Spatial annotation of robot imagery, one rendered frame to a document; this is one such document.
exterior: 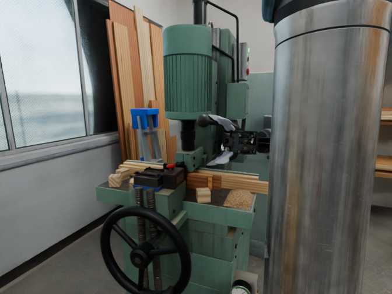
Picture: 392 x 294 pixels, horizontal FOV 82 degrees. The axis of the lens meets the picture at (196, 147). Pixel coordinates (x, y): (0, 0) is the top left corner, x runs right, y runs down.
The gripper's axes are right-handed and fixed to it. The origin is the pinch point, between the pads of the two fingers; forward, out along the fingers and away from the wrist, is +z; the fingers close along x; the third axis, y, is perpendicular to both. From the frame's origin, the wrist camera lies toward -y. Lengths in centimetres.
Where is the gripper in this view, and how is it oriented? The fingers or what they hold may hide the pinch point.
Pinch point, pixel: (205, 140)
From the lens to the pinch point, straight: 69.4
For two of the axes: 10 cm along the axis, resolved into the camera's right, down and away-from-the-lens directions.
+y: 3.4, 0.9, -9.3
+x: -0.5, 10.0, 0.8
